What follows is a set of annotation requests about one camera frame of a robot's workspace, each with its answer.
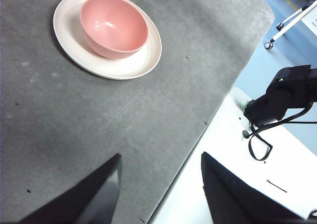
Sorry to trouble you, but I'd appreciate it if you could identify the red ribbed bowl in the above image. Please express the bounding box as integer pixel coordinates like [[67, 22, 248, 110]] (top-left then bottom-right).
[[79, 0, 149, 60]]

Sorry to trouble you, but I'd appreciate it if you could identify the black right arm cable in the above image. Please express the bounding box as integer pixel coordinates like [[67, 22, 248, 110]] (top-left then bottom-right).
[[248, 102, 317, 161]]

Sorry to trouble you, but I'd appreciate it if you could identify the black hairpin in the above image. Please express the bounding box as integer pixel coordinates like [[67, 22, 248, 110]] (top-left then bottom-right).
[[266, 179, 288, 193]]

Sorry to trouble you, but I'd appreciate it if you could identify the dark grey felt table mat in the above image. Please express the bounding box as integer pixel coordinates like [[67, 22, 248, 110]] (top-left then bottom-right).
[[0, 0, 275, 224]]

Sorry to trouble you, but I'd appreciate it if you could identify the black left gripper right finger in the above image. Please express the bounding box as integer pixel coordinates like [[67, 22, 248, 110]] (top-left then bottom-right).
[[201, 151, 305, 224]]

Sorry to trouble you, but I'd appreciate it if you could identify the white round plate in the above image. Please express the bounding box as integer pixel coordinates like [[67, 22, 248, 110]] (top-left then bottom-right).
[[52, 0, 163, 80]]

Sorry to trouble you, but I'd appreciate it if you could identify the white tripod leg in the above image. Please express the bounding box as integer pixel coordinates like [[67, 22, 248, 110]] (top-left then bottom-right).
[[264, 0, 317, 49]]

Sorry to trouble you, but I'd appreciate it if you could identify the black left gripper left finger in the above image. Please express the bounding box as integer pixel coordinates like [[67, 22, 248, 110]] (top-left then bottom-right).
[[18, 153, 123, 224]]

